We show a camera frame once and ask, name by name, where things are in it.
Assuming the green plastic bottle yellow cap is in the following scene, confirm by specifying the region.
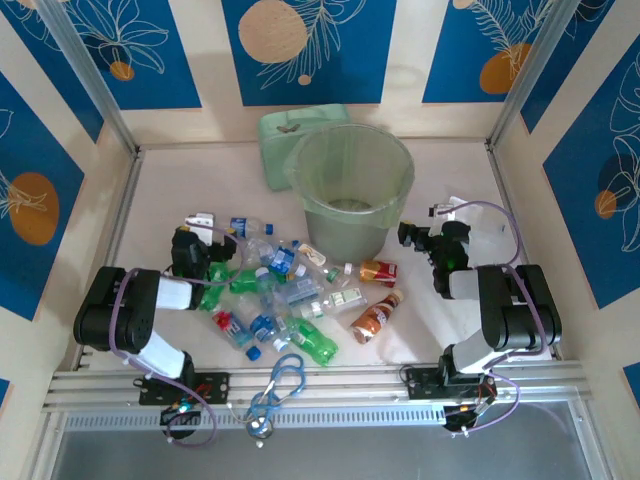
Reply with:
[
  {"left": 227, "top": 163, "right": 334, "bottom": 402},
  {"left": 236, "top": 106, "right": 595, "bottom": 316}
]
[
  {"left": 287, "top": 317, "right": 339, "bottom": 370},
  {"left": 199, "top": 262, "right": 227, "bottom": 312},
  {"left": 227, "top": 268, "right": 274, "bottom": 295}
]

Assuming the clear crushed bottle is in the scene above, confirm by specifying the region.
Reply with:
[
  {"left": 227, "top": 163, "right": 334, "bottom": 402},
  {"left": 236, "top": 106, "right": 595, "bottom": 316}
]
[{"left": 232, "top": 292, "right": 269, "bottom": 324}]

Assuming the clear bottle red label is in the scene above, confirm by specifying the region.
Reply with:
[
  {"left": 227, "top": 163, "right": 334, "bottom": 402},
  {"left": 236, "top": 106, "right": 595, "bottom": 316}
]
[{"left": 212, "top": 309, "right": 251, "bottom": 349}]

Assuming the blue label bottle white cap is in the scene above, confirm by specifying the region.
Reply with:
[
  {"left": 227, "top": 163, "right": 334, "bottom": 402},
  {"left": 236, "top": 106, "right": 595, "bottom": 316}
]
[{"left": 248, "top": 312, "right": 290, "bottom": 352}]

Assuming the brown tea bottle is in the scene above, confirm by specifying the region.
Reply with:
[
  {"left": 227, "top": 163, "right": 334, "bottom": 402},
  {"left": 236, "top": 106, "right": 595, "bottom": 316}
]
[{"left": 348, "top": 289, "right": 405, "bottom": 346}]

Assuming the clear bottle grey-blue label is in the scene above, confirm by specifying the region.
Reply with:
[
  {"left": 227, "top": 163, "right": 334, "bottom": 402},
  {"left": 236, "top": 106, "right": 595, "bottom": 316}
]
[{"left": 272, "top": 277, "right": 326, "bottom": 307}]

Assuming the clear bottle green white label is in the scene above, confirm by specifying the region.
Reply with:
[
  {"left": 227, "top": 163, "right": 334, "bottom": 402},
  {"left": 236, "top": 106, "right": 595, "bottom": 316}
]
[{"left": 302, "top": 283, "right": 370, "bottom": 322}]

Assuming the clear plastic package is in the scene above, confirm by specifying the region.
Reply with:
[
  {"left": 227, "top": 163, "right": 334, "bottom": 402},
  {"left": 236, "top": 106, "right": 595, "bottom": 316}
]
[{"left": 447, "top": 196, "right": 517, "bottom": 266}]

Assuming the clear bottle swirl label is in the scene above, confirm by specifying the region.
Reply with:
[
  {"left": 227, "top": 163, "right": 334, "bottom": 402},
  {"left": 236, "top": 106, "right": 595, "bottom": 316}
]
[{"left": 292, "top": 241, "right": 329, "bottom": 267}]

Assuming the light green case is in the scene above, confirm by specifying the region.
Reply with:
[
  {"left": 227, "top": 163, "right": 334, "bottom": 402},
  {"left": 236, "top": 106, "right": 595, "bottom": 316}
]
[{"left": 257, "top": 103, "right": 352, "bottom": 194}]

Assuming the blue stethoscope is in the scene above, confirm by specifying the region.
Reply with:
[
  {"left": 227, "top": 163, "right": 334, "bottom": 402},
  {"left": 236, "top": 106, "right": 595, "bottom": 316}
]
[{"left": 244, "top": 352, "right": 306, "bottom": 449}]

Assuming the grey metal panel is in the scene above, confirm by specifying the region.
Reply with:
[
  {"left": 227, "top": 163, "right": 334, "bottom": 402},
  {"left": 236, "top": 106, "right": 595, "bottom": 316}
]
[{"left": 47, "top": 399, "right": 614, "bottom": 480}]

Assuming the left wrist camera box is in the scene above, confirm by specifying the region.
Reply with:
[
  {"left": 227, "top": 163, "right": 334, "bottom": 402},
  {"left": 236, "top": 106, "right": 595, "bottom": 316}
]
[{"left": 184, "top": 212, "right": 217, "bottom": 231}]

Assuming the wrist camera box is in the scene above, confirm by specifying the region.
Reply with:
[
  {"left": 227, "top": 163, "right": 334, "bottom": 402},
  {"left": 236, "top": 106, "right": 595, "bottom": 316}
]
[
  {"left": 184, "top": 212, "right": 217, "bottom": 231},
  {"left": 427, "top": 197, "right": 471, "bottom": 226}
]

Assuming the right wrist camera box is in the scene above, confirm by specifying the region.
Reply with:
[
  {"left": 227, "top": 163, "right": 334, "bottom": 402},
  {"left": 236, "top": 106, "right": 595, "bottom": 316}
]
[{"left": 427, "top": 197, "right": 471, "bottom": 226}]

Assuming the aluminium side rail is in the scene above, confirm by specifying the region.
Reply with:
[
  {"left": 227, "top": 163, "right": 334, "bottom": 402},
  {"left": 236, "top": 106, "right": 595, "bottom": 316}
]
[
  {"left": 487, "top": 143, "right": 564, "bottom": 362},
  {"left": 74, "top": 147, "right": 146, "bottom": 371}
]

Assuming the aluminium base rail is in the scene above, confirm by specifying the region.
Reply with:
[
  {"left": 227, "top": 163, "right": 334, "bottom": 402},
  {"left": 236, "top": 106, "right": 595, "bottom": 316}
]
[{"left": 42, "top": 360, "right": 594, "bottom": 412}]

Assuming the black electronics module with wires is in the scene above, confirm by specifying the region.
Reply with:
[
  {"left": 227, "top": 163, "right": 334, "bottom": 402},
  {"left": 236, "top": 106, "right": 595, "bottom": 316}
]
[
  {"left": 159, "top": 403, "right": 204, "bottom": 441},
  {"left": 442, "top": 402, "right": 496, "bottom": 434}
]

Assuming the grey slotted cable duct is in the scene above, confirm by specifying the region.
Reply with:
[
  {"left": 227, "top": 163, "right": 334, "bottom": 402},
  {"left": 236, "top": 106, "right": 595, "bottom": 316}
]
[{"left": 62, "top": 403, "right": 449, "bottom": 432}]

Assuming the aluminium frame post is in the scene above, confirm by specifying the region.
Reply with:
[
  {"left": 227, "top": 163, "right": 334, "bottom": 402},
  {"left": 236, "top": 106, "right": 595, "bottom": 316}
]
[
  {"left": 485, "top": 0, "right": 585, "bottom": 150},
  {"left": 35, "top": 0, "right": 140, "bottom": 156}
]

